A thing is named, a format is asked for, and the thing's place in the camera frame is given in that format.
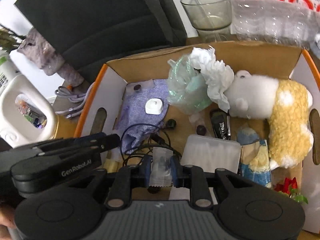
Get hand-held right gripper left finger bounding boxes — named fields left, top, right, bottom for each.
left=82, top=155, right=153, bottom=209

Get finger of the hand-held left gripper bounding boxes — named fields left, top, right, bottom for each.
left=32, top=133, right=121, bottom=153
left=40, top=144, right=104, bottom=159

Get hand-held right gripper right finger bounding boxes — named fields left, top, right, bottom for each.
left=172, top=157, right=240, bottom=207

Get small clear sachet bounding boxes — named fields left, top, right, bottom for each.
left=149, top=147, right=174, bottom=193

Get white cotton swab box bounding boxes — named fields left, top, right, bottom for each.
left=180, top=134, right=242, bottom=174

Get purple cloth pouch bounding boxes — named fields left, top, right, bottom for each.
left=121, top=79, right=170, bottom=155

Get black wired earphones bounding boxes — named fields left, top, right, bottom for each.
left=121, top=119, right=183, bottom=167

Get red cardboard box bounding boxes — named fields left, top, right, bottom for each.
left=74, top=40, right=320, bottom=233

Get white round cap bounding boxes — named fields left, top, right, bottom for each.
left=146, top=99, right=163, bottom=115

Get black snack wrapper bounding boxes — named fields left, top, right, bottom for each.
left=209, top=109, right=231, bottom=140

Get iridescent plastic bag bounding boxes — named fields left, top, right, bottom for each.
left=167, top=55, right=213, bottom=114

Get blue and yellow wrapper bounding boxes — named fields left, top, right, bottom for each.
left=236, top=127, right=273, bottom=188

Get white tissue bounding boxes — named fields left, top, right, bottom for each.
left=189, top=46, right=235, bottom=113

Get red artificial flower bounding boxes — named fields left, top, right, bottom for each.
left=274, top=177, right=308, bottom=204

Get white and yellow plush sheep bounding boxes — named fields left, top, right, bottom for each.
left=224, top=70, right=314, bottom=169

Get person's left hand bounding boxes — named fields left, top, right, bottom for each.
left=0, top=204, right=15, bottom=230

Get pale yellow packet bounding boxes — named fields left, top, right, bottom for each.
left=104, top=152, right=120, bottom=173

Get white detergent bottle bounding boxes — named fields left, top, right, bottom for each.
left=0, top=50, right=58, bottom=148

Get dried flower bouquet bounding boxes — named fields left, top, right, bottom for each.
left=0, top=25, right=84, bottom=87

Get glass cup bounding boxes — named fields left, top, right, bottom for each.
left=180, top=0, right=232, bottom=42

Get clear stirrer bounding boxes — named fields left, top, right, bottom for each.
left=180, top=0, right=215, bottom=28

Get clear water bottle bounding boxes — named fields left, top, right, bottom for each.
left=297, top=0, right=320, bottom=48
left=265, top=0, right=300, bottom=43
left=226, top=0, right=268, bottom=40

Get white round speaker figure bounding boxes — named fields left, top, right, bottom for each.
left=309, top=31, right=320, bottom=53

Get lilac charging cable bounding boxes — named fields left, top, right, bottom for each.
left=54, top=84, right=94, bottom=119

